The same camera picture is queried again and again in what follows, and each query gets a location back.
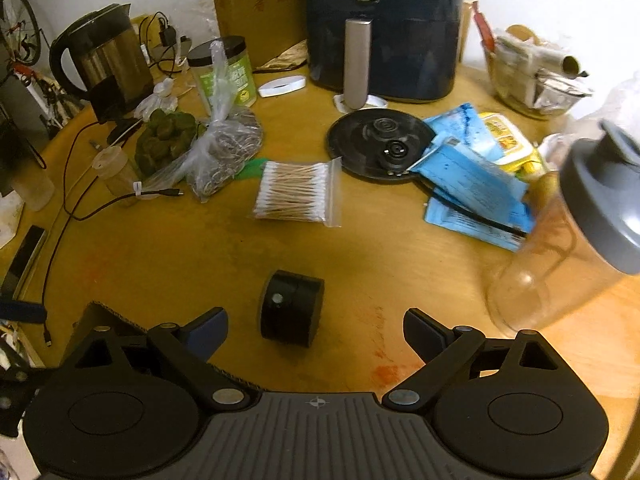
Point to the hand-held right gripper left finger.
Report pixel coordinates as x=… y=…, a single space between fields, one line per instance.
x=207 y=332

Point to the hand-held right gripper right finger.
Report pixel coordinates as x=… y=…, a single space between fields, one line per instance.
x=425 y=332

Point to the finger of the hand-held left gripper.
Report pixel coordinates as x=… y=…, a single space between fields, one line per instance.
x=25 y=311
x=15 y=385

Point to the small black cylinder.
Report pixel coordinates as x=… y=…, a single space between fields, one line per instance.
x=292 y=310

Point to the black smartphone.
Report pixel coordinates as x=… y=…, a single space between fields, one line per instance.
x=25 y=257

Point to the thin black stick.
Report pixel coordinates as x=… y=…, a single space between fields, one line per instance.
x=475 y=218

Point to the clear plastic cup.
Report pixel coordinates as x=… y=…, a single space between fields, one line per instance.
x=32 y=185

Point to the bag of cotton swabs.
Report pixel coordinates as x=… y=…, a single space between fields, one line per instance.
x=295 y=192

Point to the beige cup with lid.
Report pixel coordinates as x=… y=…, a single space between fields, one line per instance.
x=115 y=170

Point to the green plastic piece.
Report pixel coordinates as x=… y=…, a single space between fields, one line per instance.
x=252 y=169

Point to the clear bag of dark seeds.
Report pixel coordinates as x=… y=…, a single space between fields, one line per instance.
x=225 y=155

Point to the brown onion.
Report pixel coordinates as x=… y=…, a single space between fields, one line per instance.
x=545 y=190

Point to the bag of green balls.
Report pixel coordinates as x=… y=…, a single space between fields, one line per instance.
x=165 y=140

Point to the black round lid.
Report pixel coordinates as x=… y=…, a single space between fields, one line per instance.
x=365 y=140

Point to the black oval object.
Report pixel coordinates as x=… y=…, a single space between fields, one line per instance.
x=125 y=132

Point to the yellow packet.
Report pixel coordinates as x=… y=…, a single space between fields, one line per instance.
x=510 y=142

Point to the torn blue plastic bag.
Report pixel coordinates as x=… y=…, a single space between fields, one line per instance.
x=465 y=127

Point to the shaker bottle grey lid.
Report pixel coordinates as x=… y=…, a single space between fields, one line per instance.
x=590 y=200

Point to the white band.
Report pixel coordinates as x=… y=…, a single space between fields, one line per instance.
x=282 y=86
x=375 y=102

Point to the white crumpled plastic bag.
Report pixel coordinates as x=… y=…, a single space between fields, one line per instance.
x=160 y=97

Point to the glass jar green label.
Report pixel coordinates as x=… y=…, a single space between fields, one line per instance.
x=235 y=80

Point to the glass bowl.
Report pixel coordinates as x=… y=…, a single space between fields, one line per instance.
x=520 y=95

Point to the electric kettle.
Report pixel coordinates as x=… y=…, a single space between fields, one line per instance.
x=110 y=60

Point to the brown crinkled bag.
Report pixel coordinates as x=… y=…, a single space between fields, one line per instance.
x=285 y=57

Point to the bicycle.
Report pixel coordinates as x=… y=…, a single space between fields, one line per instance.
x=25 y=25

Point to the dark blue air fryer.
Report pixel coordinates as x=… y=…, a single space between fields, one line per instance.
x=400 y=35

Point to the clear plastic bag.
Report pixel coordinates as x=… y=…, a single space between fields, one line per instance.
x=620 y=105

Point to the foil roll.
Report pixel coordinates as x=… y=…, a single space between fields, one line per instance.
x=560 y=60

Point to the tall brown carton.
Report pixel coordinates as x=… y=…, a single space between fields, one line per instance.
x=250 y=10

